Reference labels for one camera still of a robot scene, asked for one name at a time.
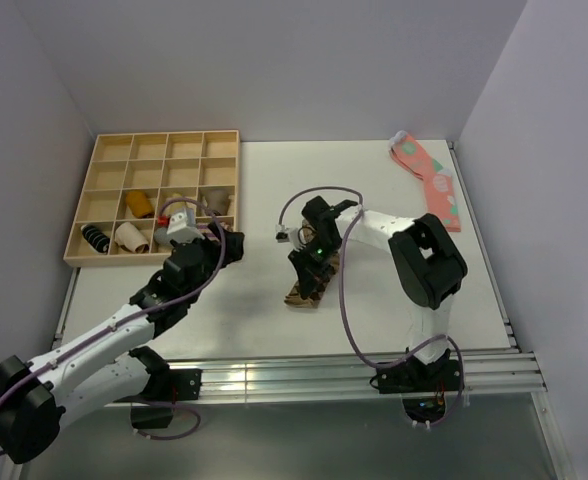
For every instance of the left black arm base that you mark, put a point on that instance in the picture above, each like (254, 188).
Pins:
(172, 385)

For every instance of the aluminium rail frame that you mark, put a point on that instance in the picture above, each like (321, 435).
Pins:
(284, 397)

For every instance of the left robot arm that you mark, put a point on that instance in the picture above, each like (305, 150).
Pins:
(40, 397)

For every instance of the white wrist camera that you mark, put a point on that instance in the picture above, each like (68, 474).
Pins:
(182, 227)
(289, 235)

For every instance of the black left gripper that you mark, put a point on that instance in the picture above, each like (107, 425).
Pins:
(234, 247)

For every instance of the brown argyle sock pair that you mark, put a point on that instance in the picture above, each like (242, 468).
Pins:
(307, 294)

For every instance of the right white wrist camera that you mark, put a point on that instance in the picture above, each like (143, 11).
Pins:
(289, 235)

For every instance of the black box under rail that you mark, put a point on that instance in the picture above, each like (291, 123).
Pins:
(150, 418)

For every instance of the wooden compartment tray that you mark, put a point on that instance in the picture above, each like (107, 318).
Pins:
(158, 163)

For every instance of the black white striped rolled sock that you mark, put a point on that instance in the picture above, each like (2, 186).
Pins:
(96, 239)

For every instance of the purple striped rolled sock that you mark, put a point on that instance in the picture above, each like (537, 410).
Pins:
(212, 234)

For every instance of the mustard rolled sock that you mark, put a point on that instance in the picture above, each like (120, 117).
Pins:
(139, 204)

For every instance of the pink patterned sock pair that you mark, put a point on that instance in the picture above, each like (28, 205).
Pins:
(437, 181)

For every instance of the grey blue rolled sock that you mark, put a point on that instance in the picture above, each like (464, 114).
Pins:
(162, 240)

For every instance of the pale yellow rolled sock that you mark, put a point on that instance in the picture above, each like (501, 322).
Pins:
(174, 204)

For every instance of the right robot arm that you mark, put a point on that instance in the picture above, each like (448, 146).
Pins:
(429, 266)

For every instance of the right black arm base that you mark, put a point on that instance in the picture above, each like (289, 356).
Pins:
(413, 376)

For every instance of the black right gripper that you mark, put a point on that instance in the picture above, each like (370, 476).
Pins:
(310, 275)

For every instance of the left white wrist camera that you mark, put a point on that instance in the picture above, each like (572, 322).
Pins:
(182, 227)

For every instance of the cream rolled sock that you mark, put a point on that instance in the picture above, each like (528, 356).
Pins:
(130, 238)

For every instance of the grey beige rolled sock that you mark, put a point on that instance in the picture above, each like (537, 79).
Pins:
(218, 200)

